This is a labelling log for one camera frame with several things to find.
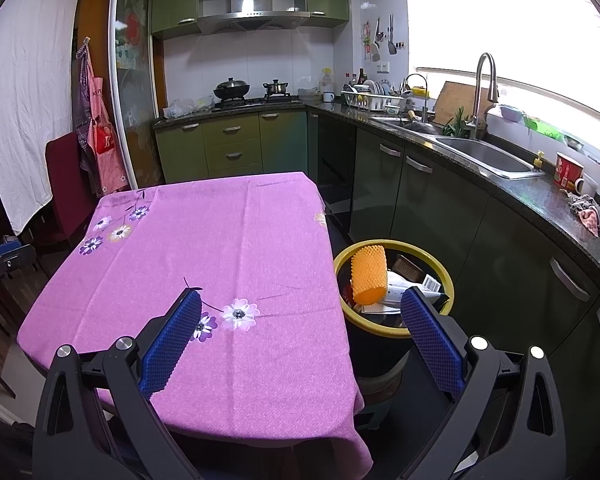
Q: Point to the small black pot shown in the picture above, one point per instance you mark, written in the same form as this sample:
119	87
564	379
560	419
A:
276	89

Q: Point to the purple soap basket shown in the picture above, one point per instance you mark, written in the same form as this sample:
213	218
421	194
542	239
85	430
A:
511	113

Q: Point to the red white drink carton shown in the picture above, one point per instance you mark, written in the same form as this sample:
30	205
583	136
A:
400	287

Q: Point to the tall steel faucet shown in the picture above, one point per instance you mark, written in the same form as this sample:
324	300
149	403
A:
477	100

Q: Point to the orange textured sponge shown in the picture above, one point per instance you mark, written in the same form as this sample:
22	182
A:
367	275

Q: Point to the green leafy vegetables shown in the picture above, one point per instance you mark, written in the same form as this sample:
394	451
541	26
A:
457	125

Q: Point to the red paper cup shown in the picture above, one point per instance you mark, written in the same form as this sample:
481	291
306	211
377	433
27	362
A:
567	172

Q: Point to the steel sink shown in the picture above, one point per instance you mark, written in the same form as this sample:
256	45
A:
485	157

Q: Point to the green lower cabinets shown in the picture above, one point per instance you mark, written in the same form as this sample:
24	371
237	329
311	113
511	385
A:
230	150

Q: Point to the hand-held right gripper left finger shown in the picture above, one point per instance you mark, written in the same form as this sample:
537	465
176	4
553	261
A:
172	345

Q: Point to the purple checkered apron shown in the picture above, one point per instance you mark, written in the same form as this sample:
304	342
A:
82	95

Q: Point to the green plastic item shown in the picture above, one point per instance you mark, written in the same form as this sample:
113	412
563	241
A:
545	130

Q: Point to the yellow rimmed trash bin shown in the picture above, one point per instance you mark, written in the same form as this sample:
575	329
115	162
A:
375	355

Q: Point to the small steel faucet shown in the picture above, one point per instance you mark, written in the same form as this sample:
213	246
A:
425	102

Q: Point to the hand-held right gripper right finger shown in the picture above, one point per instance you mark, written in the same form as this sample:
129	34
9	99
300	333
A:
432	340

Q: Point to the dark lower cabinets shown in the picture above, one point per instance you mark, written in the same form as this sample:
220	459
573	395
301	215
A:
480	240

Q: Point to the dark wooden chair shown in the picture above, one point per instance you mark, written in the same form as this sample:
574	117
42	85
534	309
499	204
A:
15	295

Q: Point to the crumpled dish cloths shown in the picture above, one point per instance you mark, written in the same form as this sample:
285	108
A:
590	212

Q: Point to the clear plastic bag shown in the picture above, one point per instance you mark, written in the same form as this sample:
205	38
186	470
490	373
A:
185	107

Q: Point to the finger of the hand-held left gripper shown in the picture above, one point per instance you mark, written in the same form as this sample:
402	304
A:
0	251

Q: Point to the colourful wall sticker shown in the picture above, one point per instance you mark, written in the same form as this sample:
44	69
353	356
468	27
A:
366	35

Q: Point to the black hanging spatula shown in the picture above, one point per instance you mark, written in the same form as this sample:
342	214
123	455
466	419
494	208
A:
392	47

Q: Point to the pink checkered apron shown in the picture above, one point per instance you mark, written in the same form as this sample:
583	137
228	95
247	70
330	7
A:
105	160

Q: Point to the hanging ladle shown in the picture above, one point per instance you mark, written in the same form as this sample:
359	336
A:
376	52

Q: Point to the pink floral tablecloth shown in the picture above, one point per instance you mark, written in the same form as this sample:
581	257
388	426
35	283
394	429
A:
205	240

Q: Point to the gas stove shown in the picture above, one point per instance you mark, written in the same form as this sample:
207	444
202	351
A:
257	102

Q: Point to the white dish rack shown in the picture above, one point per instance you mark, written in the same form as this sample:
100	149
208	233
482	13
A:
372	100

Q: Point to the white hanging sheet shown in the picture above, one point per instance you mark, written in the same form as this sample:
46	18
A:
25	85

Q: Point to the white mug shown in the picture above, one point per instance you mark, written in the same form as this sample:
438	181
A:
328	97

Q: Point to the cooking oil bottle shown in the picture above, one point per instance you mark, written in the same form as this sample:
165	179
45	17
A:
326	82

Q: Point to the dark red chair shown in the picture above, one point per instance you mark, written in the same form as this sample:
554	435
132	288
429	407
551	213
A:
65	185

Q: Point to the wooden cutting board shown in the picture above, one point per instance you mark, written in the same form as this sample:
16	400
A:
455	100

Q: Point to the glass sliding door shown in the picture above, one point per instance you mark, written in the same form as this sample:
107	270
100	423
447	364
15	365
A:
135	85

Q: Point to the white wall socket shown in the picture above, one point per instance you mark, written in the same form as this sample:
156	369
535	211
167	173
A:
383	67

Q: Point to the black wok with lid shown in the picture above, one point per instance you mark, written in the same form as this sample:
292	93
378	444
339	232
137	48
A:
231	91

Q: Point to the steel range hood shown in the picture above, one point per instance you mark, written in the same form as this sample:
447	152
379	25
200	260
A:
250	20

